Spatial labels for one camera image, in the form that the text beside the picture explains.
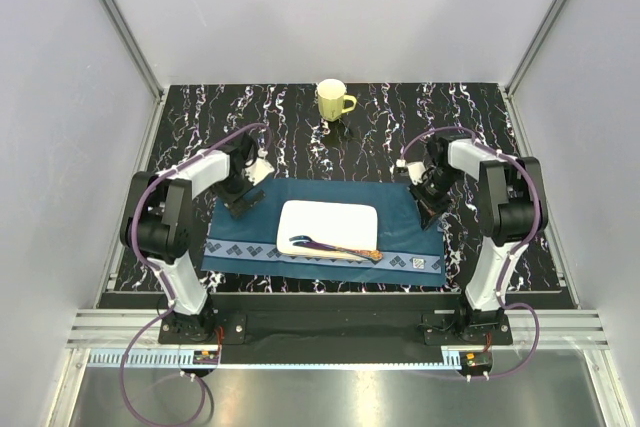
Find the white slotted cable duct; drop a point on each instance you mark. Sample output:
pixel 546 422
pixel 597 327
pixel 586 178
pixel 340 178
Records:
pixel 446 360

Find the aluminium front frame rail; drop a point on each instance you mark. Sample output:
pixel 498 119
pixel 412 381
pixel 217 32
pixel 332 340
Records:
pixel 114 328

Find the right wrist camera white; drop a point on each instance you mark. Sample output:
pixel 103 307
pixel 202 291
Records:
pixel 410 171

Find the left aluminium frame post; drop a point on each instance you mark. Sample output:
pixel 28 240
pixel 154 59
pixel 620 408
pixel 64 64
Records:
pixel 132 47

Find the blue cloth placemat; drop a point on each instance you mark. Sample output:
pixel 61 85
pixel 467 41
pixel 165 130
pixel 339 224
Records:
pixel 247 245

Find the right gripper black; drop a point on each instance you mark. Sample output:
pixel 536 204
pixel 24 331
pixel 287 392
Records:
pixel 430 211

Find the white rectangular plate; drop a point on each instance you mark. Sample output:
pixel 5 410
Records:
pixel 353 226

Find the blue fork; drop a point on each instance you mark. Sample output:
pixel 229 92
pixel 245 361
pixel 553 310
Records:
pixel 307 242

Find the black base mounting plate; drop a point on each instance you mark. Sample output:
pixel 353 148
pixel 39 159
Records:
pixel 442 314

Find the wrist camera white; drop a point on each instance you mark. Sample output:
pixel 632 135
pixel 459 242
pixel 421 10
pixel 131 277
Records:
pixel 410 171
pixel 260 169

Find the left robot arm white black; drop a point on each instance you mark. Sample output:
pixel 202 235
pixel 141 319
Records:
pixel 157 222

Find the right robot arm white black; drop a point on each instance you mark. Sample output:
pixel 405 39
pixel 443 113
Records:
pixel 511 210

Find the right aluminium frame post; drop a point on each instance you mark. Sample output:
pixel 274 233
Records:
pixel 541 34

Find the aluminium frame post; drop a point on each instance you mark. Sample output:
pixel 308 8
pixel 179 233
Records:
pixel 132 47
pixel 541 34

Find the left connector box black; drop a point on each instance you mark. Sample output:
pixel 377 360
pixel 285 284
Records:
pixel 207 357

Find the right connector box orange black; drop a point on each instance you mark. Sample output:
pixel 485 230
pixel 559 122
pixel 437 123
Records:
pixel 478 363

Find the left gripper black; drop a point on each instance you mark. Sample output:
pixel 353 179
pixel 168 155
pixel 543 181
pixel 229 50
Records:
pixel 237 207

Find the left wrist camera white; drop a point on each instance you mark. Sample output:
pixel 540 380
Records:
pixel 260 169

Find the yellow-green ceramic mug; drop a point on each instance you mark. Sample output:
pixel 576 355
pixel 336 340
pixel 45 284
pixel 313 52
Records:
pixel 333 99

